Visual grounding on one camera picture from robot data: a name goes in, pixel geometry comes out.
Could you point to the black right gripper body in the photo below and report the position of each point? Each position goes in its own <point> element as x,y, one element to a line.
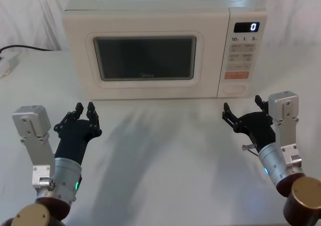
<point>258,130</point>

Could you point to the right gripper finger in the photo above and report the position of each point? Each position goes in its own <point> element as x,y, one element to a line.
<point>230,118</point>
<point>262,105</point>

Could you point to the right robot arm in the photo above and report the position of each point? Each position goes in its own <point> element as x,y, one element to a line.
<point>286,125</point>

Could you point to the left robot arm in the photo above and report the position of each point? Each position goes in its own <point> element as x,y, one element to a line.
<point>40,148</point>

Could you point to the cream microwave oven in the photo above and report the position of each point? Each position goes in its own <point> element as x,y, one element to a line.
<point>80,60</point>

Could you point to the white power strip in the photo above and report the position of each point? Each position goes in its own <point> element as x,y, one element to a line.
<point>7,64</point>

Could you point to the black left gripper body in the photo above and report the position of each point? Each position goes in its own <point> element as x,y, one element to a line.
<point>74,140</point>

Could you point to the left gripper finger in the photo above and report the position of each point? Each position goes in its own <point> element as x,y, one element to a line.
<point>94,121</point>
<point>69,116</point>

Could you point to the white curtain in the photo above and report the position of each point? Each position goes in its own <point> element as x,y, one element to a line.
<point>32,15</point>

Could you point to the white table cloth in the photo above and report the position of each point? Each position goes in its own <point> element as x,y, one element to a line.
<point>163,165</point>

